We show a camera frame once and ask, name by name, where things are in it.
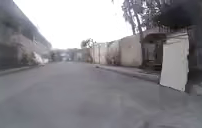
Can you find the small tree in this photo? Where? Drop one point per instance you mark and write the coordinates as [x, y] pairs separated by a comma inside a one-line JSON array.
[[88, 43]]

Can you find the grey concrete road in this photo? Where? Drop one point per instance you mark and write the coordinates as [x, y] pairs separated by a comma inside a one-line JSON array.
[[89, 96]]

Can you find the grey pavement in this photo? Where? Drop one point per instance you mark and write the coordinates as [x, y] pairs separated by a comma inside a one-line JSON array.
[[135, 72], [9, 70]]

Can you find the white panel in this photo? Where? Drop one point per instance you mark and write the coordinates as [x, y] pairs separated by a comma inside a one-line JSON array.
[[175, 63]]

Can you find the beige wall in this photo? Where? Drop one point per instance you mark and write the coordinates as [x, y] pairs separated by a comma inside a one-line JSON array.
[[129, 51]]

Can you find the dark leafy tree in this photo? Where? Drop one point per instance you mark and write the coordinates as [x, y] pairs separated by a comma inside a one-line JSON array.
[[155, 13]]

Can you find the long grey building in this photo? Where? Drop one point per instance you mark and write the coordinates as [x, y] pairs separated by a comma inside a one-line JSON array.
[[12, 40]]

